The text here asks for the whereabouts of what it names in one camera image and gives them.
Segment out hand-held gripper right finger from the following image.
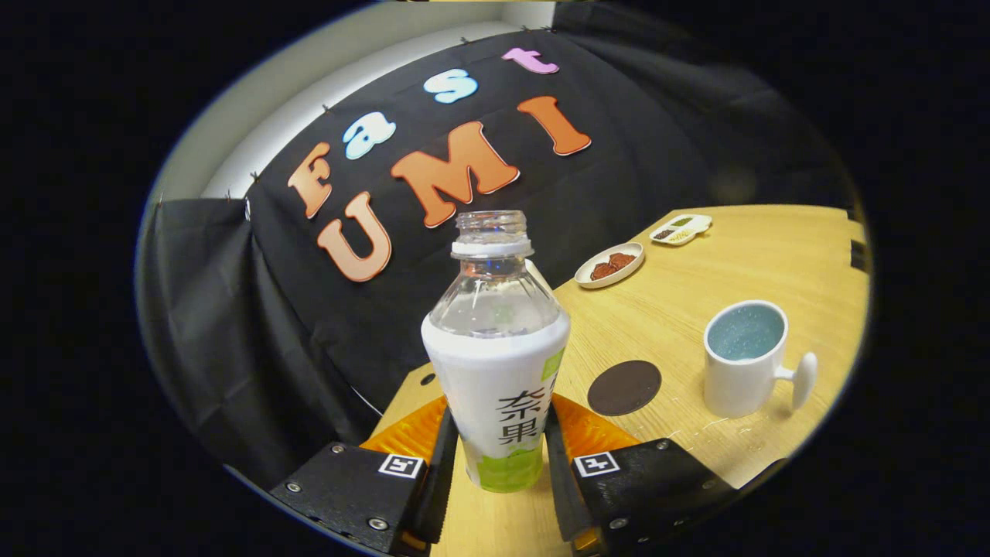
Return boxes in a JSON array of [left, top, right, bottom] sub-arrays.
[[544, 393, 739, 557]]

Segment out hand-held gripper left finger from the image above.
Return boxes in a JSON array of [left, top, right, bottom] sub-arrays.
[[267, 395, 459, 556]]

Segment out dark brown round coaster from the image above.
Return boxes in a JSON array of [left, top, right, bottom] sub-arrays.
[[587, 360, 663, 417]]

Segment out white green label juice bottle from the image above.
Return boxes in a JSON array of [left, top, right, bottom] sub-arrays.
[[421, 210, 572, 494]]

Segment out white cup with blue inside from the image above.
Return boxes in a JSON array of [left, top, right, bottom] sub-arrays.
[[703, 300, 818, 419]]

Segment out round white plate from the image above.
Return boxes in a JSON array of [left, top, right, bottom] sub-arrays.
[[574, 242, 645, 290]]

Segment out brown food pieces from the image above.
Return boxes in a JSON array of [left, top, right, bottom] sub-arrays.
[[590, 252, 637, 282]]

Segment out white divided dish with beans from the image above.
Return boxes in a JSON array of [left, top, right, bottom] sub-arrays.
[[650, 214, 713, 247]]

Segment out wooden table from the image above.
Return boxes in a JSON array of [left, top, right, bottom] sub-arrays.
[[371, 204, 871, 557]]

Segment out black backdrop cloth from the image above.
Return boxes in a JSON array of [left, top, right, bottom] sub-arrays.
[[135, 4, 859, 492]]

